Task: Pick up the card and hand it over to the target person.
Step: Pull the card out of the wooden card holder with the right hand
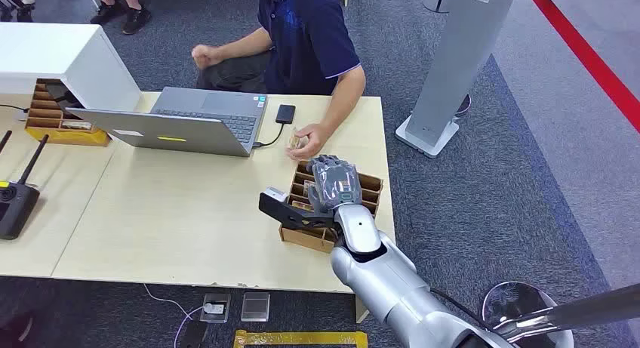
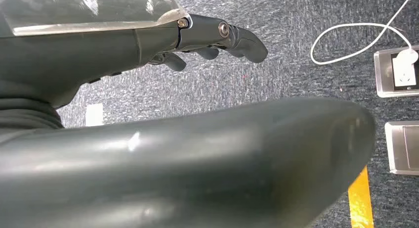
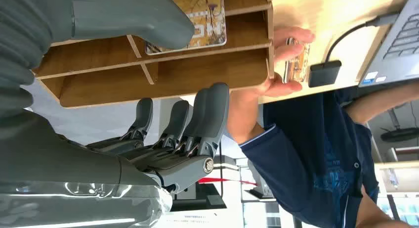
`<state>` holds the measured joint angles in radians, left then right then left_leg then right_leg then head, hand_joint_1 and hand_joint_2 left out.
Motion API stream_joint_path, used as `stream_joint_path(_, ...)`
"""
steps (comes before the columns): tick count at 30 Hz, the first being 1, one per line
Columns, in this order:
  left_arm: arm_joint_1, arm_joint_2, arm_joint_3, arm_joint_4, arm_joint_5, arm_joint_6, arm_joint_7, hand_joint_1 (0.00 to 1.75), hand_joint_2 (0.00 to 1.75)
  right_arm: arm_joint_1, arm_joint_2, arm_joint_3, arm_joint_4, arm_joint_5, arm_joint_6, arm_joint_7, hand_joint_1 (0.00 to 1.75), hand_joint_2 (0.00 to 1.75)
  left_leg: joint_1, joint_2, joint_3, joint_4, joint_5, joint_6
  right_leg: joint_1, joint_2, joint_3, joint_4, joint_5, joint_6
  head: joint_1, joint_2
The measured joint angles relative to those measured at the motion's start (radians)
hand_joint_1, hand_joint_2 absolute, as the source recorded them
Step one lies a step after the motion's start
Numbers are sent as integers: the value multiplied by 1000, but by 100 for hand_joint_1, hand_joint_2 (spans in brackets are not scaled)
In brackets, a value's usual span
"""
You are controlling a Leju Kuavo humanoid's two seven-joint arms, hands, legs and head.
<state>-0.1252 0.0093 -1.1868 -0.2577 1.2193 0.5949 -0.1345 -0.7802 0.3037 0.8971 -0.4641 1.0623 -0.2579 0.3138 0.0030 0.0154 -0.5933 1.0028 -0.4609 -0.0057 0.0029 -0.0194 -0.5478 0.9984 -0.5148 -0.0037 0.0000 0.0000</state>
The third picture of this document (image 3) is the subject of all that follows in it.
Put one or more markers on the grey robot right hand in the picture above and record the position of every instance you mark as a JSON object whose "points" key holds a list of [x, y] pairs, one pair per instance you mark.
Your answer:
{"points": [[65, 164]]}

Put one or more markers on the yellow printed card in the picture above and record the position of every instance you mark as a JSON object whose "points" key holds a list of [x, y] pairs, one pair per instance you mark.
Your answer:
{"points": [[206, 20]]}

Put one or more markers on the person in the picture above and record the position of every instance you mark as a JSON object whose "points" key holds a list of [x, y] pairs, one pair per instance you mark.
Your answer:
{"points": [[311, 148]]}

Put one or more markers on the wooden desktop shelf organizer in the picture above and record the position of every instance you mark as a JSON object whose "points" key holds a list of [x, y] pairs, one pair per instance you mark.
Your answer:
{"points": [[203, 72]]}

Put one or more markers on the silver laptop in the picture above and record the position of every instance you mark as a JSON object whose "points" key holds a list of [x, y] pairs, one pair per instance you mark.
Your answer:
{"points": [[397, 53]]}

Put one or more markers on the ribbed grey right arm sleeve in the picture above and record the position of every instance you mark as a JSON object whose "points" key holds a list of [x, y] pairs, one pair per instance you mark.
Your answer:
{"points": [[19, 39]]}

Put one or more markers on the black monitor stand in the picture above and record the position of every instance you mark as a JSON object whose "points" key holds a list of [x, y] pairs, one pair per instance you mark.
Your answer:
{"points": [[199, 198]]}

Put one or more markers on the dark grey background device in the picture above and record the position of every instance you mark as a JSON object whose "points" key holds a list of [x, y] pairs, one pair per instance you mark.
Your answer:
{"points": [[262, 187]]}

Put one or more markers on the red strip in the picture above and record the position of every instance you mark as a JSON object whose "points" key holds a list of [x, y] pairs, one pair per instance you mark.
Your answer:
{"points": [[226, 181]]}

